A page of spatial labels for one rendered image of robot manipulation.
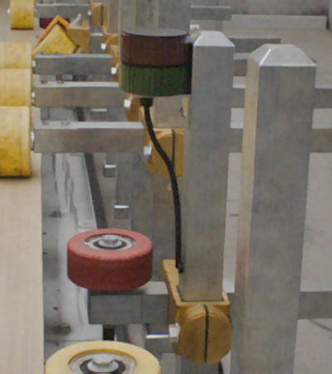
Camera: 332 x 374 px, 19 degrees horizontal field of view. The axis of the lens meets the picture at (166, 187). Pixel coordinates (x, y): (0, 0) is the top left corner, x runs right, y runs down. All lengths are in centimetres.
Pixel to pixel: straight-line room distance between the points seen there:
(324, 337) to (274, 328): 232
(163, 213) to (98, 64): 55
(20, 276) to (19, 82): 54
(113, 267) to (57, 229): 95
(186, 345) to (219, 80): 23
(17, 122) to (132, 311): 29
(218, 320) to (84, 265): 13
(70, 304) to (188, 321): 66
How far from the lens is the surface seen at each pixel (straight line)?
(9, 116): 113
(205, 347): 90
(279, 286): 63
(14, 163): 113
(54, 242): 178
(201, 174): 86
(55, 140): 114
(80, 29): 187
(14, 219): 101
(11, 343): 75
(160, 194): 113
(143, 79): 83
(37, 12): 237
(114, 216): 165
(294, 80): 60
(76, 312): 150
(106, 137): 115
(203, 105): 85
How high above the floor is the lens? 122
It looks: 16 degrees down
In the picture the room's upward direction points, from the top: 2 degrees clockwise
